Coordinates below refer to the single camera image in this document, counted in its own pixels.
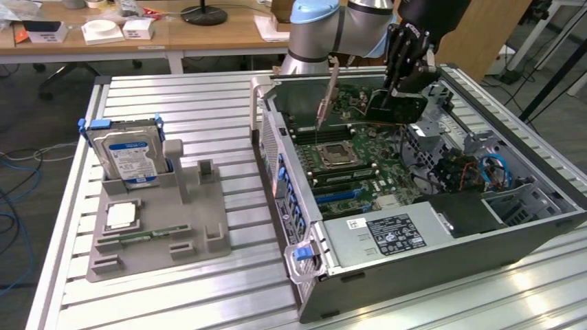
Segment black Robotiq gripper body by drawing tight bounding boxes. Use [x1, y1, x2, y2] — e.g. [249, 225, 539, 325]
[396, 0, 472, 54]

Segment black round lamp base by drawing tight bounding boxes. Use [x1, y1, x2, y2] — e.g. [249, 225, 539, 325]
[180, 0, 229, 27]

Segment blue SATA wire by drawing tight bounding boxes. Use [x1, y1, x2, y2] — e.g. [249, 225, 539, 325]
[479, 153, 512, 190]

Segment black installed RAM stick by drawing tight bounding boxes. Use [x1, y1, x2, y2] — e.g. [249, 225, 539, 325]
[311, 170, 375, 186]

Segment small silver chipset heatsink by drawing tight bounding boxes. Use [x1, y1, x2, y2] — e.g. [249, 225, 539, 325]
[373, 195, 404, 209]

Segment green motherboard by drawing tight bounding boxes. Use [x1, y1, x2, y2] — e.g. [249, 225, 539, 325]
[285, 122, 429, 221]

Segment hard disk in blue caddy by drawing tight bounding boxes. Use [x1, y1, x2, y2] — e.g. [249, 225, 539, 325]
[77, 113, 167, 190]

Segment blue floor cable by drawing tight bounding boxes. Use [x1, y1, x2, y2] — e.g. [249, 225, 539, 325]
[0, 161, 42, 296]

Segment white box with round ring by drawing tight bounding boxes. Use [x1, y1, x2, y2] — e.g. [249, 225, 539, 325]
[80, 19, 125, 45]

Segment open black PC case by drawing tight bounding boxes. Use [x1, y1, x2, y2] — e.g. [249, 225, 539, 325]
[249, 63, 587, 324]

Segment black office chair base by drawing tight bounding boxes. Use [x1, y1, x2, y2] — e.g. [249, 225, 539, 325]
[36, 60, 103, 101]

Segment clear plastic bag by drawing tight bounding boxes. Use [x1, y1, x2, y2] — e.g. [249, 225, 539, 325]
[0, 0, 46, 25]

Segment metal disk bay cage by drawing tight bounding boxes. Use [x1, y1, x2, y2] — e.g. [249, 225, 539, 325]
[397, 82, 468, 193]

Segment white floor cable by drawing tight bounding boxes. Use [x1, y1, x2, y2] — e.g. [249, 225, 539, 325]
[4, 142, 75, 162]

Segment metal CPU socket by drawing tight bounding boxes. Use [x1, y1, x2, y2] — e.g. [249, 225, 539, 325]
[319, 140, 359, 169]

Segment silver CPU chip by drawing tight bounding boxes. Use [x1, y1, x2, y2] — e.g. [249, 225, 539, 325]
[104, 202, 141, 230]

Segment long wooden desk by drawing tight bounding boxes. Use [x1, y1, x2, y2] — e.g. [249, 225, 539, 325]
[0, 0, 419, 75]

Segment small plain white box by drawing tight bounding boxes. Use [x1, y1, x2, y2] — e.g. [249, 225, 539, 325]
[121, 19, 155, 41]

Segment black Nvidia graphics card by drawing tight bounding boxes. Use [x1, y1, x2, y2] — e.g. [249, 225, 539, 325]
[315, 54, 428, 131]

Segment grey power supply unit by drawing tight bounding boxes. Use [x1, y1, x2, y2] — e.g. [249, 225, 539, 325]
[323, 201, 455, 269]

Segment brown cardboard box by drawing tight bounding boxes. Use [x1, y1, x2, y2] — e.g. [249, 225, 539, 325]
[269, 0, 295, 24]

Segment grey plastic parts rack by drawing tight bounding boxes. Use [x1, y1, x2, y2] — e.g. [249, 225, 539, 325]
[85, 139, 233, 283]

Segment white box with black lid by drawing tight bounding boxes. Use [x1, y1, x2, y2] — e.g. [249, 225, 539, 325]
[21, 20, 69, 44]

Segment wooden cabinet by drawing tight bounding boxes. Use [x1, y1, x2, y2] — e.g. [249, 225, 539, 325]
[392, 0, 533, 83]

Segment green RAM stick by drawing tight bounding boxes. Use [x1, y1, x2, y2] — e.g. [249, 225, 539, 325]
[119, 228, 177, 243]

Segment black slanted pole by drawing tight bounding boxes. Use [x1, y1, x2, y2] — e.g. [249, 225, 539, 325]
[517, 0, 587, 122]

